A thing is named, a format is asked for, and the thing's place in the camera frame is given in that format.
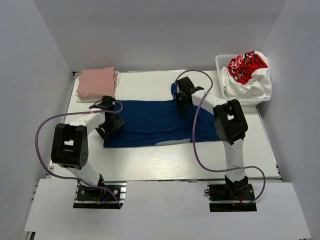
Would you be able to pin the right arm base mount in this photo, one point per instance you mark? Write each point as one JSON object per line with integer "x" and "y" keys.
{"x": 221, "y": 201}

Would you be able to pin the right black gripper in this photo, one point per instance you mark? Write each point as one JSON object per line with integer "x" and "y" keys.
{"x": 181, "y": 107}

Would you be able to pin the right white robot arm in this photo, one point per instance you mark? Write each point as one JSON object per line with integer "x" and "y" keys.
{"x": 230, "y": 126}

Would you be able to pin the folded pink t shirt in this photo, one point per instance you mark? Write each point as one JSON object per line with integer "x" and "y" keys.
{"x": 96, "y": 83}

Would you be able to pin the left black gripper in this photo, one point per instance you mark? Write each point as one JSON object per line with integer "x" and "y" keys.
{"x": 118, "y": 122}

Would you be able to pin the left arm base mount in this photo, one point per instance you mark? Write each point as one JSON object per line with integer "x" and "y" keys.
{"x": 91, "y": 198}

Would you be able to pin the white plastic basket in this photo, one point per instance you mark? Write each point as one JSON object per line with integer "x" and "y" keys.
{"x": 223, "y": 61}

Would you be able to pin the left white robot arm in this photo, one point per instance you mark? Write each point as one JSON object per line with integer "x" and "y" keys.
{"x": 70, "y": 148}

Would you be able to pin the white red print t shirt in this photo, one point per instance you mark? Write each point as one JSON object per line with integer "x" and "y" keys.
{"x": 247, "y": 76}

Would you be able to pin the blue t shirt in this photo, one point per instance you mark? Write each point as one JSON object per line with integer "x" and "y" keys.
{"x": 156, "y": 123}

